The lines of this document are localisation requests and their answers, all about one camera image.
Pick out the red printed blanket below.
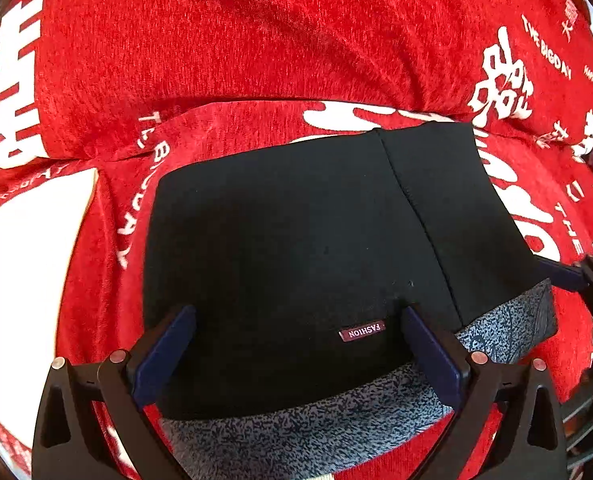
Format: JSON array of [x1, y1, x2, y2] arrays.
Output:
[[0, 100, 593, 480]]

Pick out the black pants with grey waistband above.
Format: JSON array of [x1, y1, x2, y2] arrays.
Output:
[[144, 122, 560, 477]]

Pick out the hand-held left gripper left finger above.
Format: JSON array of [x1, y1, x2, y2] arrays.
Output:
[[31, 305, 197, 480]]

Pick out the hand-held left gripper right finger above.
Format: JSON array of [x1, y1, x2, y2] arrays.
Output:
[[401, 304, 570, 480]]

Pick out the red printed cushion cover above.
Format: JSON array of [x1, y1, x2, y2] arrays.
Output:
[[0, 0, 593, 201]]

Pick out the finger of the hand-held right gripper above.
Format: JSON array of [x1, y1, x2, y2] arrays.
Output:
[[534, 254, 593, 331]]

